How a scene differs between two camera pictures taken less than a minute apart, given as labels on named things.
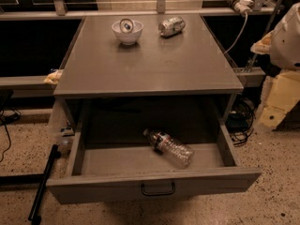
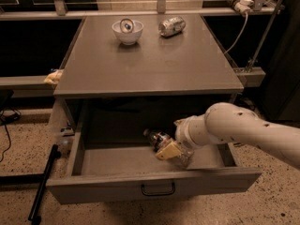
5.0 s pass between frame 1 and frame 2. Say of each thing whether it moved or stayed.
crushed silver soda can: stayed
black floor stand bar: stayed
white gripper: moved
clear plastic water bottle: stayed
